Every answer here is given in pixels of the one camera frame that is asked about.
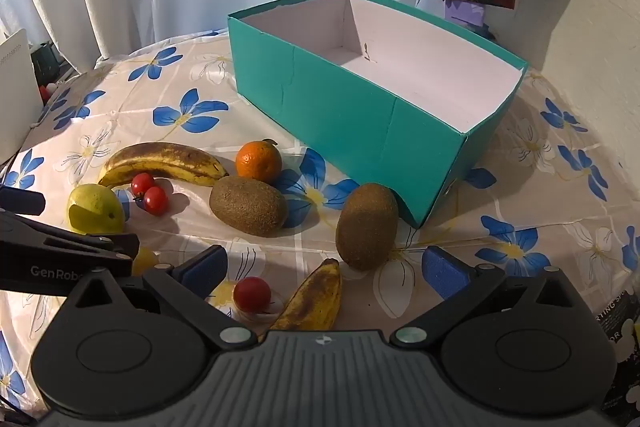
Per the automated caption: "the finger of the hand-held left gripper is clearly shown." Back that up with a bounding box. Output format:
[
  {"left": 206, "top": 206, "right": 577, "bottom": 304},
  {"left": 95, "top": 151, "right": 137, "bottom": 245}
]
[
  {"left": 0, "top": 212, "right": 141, "bottom": 276},
  {"left": 0, "top": 187, "right": 47, "bottom": 217}
]

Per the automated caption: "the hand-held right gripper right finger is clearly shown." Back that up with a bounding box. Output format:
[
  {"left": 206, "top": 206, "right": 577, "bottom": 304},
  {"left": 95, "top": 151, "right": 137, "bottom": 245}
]
[{"left": 390, "top": 245, "right": 593, "bottom": 350}]

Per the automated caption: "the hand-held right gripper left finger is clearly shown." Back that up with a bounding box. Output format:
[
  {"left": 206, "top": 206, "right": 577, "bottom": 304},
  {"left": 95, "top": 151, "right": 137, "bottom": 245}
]
[{"left": 62, "top": 244, "right": 257, "bottom": 352}]

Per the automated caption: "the yellow-green apple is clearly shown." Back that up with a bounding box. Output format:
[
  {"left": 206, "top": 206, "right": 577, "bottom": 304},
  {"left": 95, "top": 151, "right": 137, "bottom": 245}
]
[{"left": 66, "top": 184, "right": 126, "bottom": 235}]

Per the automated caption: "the red cherry tomato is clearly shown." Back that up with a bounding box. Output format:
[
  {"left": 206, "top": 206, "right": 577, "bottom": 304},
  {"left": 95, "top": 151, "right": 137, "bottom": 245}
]
[
  {"left": 131, "top": 172, "right": 156, "bottom": 198},
  {"left": 142, "top": 186, "right": 169, "bottom": 216},
  {"left": 232, "top": 276, "right": 272, "bottom": 312}
]

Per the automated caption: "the yellow pear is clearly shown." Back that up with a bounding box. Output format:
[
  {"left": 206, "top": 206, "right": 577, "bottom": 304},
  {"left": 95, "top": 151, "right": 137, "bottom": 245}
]
[{"left": 131, "top": 247, "right": 161, "bottom": 277}]

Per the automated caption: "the brown kiwi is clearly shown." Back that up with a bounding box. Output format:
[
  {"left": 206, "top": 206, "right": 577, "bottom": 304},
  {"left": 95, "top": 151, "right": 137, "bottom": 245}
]
[
  {"left": 209, "top": 176, "right": 289, "bottom": 237},
  {"left": 335, "top": 182, "right": 399, "bottom": 271}
]

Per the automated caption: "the long spotted banana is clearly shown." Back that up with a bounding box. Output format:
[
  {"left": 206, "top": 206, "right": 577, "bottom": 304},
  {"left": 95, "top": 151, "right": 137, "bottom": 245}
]
[{"left": 97, "top": 141, "right": 230, "bottom": 188}]

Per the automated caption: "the short spotted banana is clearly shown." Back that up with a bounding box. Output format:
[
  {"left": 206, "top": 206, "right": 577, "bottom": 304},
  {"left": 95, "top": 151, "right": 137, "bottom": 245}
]
[{"left": 257, "top": 258, "right": 343, "bottom": 343}]

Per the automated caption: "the orange tangerine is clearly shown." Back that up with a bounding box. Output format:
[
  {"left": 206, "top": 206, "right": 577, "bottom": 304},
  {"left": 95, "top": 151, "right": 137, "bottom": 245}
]
[{"left": 235, "top": 140, "right": 283, "bottom": 184}]

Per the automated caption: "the teal cardboard box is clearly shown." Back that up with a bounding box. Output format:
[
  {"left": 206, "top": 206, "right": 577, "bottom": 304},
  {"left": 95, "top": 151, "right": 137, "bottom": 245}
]
[{"left": 227, "top": 0, "right": 530, "bottom": 229}]

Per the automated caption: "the white appliance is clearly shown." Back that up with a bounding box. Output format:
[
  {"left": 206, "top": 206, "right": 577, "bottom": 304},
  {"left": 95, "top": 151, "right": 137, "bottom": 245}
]
[{"left": 0, "top": 27, "right": 43, "bottom": 163}]

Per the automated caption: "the dark green container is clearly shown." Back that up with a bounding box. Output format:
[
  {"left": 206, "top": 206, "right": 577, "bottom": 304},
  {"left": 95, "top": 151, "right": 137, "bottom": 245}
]
[{"left": 30, "top": 42, "right": 63, "bottom": 80}]

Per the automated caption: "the blue floral tablecloth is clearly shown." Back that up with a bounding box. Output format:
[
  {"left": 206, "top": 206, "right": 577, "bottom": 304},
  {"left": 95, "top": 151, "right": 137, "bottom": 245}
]
[{"left": 0, "top": 30, "right": 640, "bottom": 427}]

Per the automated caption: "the black printed bag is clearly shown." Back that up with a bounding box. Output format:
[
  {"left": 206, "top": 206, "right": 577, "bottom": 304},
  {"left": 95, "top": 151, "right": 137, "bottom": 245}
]
[{"left": 590, "top": 292, "right": 640, "bottom": 413}]

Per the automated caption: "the purple paper bag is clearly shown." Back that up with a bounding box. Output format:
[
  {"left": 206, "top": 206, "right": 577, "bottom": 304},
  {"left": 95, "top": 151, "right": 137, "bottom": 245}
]
[{"left": 442, "top": 0, "right": 493, "bottom": 38}]

